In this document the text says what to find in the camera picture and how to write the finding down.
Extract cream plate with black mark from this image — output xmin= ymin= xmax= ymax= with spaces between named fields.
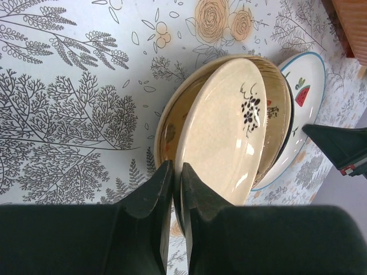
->
xmin=174 ymin=58 xmax=267 ymax=227

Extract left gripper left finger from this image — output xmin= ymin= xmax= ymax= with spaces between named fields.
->
xmin=1 ymin=161 xmax=174 ymax=274

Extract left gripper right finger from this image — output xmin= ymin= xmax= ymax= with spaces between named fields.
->
xmin=181 ymin=163 xmax=366 ymax=274

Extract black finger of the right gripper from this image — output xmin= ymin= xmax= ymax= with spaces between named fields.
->
xmin=303 ymin=124 xmax=366 ymax=176

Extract orange plastic bin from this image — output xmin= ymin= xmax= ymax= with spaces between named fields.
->
xmin=322 ymin=1 xmax=366 ymax=78

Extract brown glossy small plate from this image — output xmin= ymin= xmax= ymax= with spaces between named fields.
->
xmin=153 ymin=54 xmax=294 ymax=188

